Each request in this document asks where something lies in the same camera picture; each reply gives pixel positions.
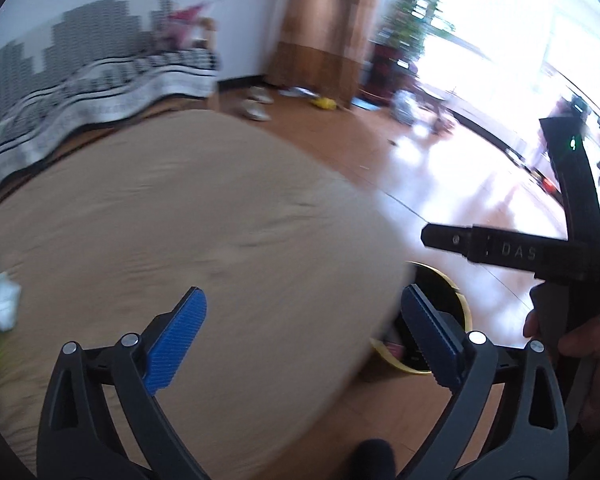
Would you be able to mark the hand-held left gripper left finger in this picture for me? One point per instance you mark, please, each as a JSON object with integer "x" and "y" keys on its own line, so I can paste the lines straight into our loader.
{"x": 175, "y": 345}

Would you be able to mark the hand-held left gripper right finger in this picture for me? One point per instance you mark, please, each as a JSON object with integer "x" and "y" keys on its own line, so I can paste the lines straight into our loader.
{"x": 432, "y": 340}

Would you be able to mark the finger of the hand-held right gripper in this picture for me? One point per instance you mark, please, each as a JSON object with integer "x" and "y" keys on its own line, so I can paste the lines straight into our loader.
{"x": 447, "y": 240}

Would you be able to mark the black bin with yellow rim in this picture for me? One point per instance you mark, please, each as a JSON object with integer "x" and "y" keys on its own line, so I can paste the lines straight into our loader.
{"x": 437, "y": 287}

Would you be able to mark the crumpled white bag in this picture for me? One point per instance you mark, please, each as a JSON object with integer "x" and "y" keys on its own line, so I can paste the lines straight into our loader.
{"x": 405, "y": 107}

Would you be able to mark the yellow toy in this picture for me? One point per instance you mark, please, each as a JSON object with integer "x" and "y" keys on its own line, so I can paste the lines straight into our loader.
{"x": 324, "y": 104}

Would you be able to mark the green houseplant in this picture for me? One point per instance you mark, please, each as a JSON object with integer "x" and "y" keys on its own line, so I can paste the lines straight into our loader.
{"x": 415, "y": 5}

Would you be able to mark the brown curtain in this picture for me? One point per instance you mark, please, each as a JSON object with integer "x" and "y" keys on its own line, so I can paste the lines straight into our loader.
{"x": 325, "y": 25}

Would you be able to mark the black white patterned blanket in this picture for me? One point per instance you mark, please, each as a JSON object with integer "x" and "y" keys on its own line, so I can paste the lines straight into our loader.
{"x": 80, "y": 75}

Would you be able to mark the wooden sofa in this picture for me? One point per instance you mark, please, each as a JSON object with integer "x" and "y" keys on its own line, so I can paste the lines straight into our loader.
{"x": 210, "y": 30}

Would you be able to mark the pink cartoon cushion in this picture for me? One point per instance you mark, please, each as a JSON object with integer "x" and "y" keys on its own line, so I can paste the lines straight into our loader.
{"x": 185, "y": 22}

